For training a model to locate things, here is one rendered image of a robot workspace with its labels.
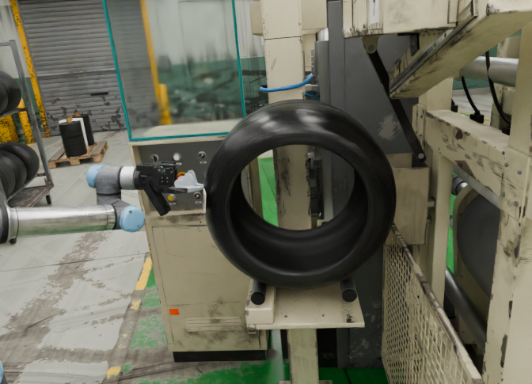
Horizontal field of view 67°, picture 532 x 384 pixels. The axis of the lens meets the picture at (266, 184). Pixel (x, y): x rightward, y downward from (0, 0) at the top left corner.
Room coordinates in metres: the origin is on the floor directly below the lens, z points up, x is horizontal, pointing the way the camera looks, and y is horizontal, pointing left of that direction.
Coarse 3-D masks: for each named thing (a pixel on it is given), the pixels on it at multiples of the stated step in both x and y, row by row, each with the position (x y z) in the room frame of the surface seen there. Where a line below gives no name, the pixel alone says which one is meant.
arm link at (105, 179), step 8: (96, 168) 1.22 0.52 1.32; (104, 168) 1.22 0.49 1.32; (112, 168) 1.22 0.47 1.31; (120, 168) 1.22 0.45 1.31; (88, 176) 1.20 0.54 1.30; (96, 176) 1.20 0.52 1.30; (104, 176) 1.20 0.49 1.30; (112, 176) 1.20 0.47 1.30; (88, 184) 1.21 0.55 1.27; (96, 184) 1.20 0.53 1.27; (104, 184) 1.20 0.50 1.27; (112, 184) 1.20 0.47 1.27; (104, 192) 1.19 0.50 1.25; (112, 192) 1.20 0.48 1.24
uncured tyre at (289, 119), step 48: (240, 144) 1.08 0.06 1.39; (288, 144) 1.06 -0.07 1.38; (336, 144) 1.05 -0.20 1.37; (240, 192) 1.36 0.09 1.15; (384, 192) 1.04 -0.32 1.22; (240, 240) 1.10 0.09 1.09; (288, 240) 1.34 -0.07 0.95; (336, 240) 1.30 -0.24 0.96; (384, 240) 1.07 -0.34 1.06; (288, 288) 1.10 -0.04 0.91
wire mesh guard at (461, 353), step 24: (384, 264) 1.40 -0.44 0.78; (408, 264) 1.09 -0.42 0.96; (384, 288) 1.40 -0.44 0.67; (384, 312) 1.40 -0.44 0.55; (384, 336) 1.40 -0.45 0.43; (408, 336) 1.06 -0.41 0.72; (432, 336) 0.85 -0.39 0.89; (456, 336) 0.72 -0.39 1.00; (432, 360) 0.85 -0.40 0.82; (456, 360) 0.70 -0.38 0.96
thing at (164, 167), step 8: (136, 168) 1.21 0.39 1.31; (144, 168) 1.20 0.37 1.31; (152, 168) 1.20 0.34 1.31; (160, 168) 1.18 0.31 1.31; (168, 168) 1.20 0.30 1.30; (176, 168) 1.24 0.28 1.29; (136, 176) 1.19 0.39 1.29; (144, 176) 1.21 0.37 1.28; (152, 176) 1.21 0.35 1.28; (160, 176) 1.19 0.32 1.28; (168, 176) 1.19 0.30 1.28; (176, 176) 1.24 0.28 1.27; (136, 184) 1.19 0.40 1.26; (144, 184) 1.24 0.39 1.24; (152, 184) 1.20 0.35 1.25; (160, 184) 1.19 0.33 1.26; (168, 184) 1.19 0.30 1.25; (160, 192) 1.19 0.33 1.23
